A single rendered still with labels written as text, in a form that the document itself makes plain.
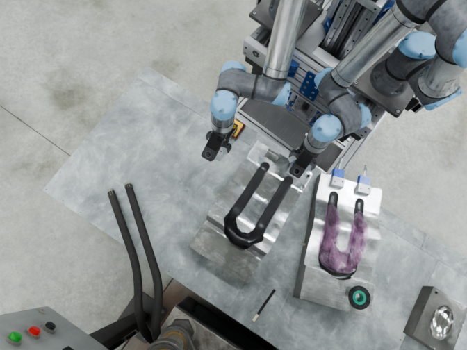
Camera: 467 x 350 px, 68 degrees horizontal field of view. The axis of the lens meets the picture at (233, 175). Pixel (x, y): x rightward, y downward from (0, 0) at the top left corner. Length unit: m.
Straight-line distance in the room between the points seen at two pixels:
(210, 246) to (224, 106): 0.57
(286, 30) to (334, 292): 0.89
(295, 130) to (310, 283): 1.16
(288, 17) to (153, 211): 0.87
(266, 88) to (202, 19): 1.87
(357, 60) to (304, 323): 0.95
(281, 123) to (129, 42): 1.30
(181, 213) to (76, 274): 1.08
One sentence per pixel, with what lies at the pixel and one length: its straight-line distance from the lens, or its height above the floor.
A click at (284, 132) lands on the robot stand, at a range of 2.20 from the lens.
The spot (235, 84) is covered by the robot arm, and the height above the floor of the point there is 1.28.
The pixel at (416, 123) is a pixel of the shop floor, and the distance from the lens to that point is 2.82.
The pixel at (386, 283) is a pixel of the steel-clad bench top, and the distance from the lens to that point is 1.55.
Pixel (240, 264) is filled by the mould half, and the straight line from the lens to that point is 1.33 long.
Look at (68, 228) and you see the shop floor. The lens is 2.38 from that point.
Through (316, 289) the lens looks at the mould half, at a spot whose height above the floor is 0.91.
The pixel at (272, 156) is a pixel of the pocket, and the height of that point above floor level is 0.86.
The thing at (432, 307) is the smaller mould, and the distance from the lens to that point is 1.55.
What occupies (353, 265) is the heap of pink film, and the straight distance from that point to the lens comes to 1.40.
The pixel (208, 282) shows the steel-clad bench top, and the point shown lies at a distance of 1.39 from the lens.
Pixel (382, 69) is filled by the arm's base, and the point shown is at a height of 1.11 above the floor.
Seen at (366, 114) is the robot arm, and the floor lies 1.25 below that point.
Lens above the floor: 2.19
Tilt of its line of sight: 73 degrees down
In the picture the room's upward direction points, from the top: 12 degrees clockwise
